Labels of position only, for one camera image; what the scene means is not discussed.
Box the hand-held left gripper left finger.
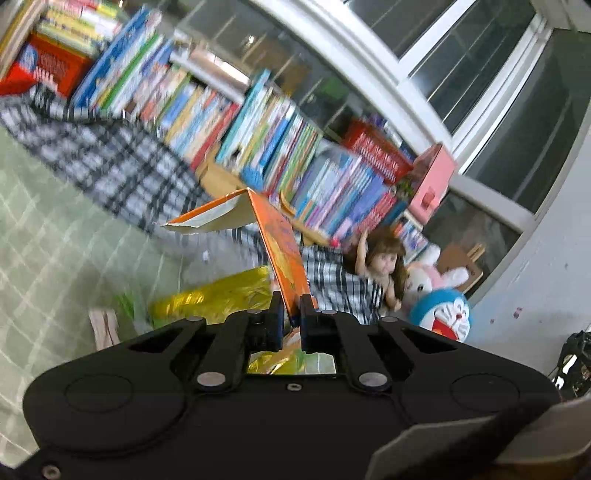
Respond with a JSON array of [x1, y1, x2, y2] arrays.
[[121, 292, 283, 392]]

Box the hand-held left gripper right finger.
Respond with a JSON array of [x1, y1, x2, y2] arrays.
[[300, 294, 462, 393]]

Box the gold foil bag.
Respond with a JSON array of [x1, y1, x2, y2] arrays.
[[148, 265, 338, 377]]

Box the orange book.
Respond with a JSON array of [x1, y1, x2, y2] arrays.
[[161, 187, 319, 319]]

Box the brown-haired doll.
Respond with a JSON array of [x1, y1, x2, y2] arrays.
[[344, 226, 409, 319]]

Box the pink and white bunny plush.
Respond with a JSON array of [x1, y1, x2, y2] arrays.
[[404, 244, 469, 305]]

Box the blue cat plush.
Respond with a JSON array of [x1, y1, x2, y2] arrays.
[[409, 288, 472, 343]]

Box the brown cardboard box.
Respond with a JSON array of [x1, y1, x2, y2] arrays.
[[436, 242, 485, 296]]

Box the grey flat sheet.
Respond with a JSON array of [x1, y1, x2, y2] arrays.
[[365, 396, 591, 480]]

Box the light wooden piece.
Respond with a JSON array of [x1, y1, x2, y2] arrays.
[[88, 307, 123, 352]]

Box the red box with white print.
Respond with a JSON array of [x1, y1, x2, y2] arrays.
[[342, 117, 414, 185]]

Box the row of colourful books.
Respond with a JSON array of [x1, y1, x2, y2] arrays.
[[69, 4, 430, 250]]

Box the pink box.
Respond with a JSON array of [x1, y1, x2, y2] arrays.
[[406, 143, 458, 224]]

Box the black and white plaid blanket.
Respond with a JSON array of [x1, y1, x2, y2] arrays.
[[0, 85, 384, 324]]

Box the green checked bed sheet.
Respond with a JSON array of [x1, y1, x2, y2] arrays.
[[0, 129, 278, 467]]

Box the red box with blue circle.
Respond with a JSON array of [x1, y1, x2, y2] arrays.
[[0, 32, 95, 97]]

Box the stack of flat books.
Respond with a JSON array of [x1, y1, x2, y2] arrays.
[[34, 0, 123, 56]]

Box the row of pale-spined books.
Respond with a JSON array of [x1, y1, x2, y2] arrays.
[[0, 0, 47, 81]]

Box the white window frame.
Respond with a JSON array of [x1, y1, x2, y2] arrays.
[[175, 0, 591, 241]]

